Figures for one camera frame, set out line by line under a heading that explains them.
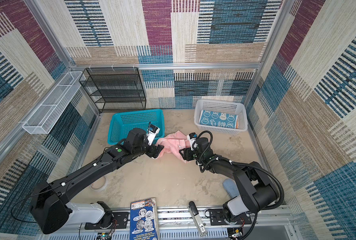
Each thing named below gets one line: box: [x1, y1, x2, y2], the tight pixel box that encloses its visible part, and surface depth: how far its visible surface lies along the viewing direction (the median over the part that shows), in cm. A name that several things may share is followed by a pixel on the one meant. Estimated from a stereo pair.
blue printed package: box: [129, 197, 159, 240], surface depth 73 cm
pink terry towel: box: [156, 130, 191, 164], surface depth 93 cm
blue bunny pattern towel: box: [199, 109, 238, 129], surface depth 111 cm
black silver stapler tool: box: [188, 201, 207, 237], surface depth 72 cm
